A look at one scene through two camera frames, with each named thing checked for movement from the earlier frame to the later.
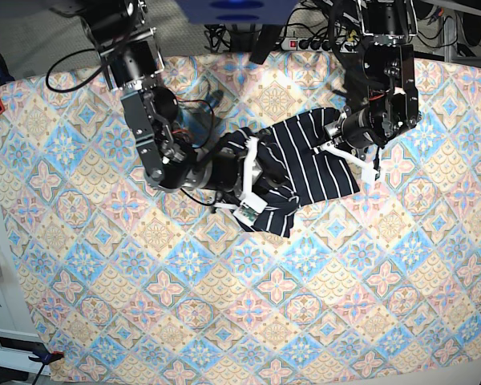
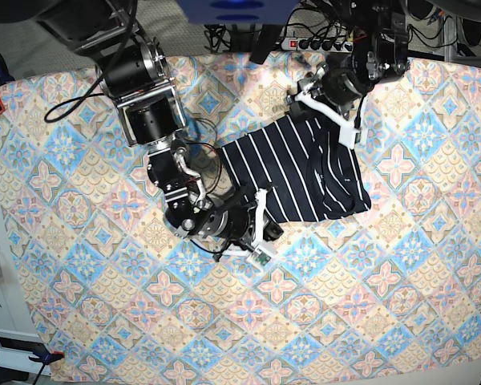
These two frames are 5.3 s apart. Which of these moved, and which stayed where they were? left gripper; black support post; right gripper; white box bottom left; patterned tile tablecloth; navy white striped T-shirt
Moved: left gripper; navy white striped T-shirt; right gripper
Stayed: white box bottom left; black support post; patterned tile tablecloth
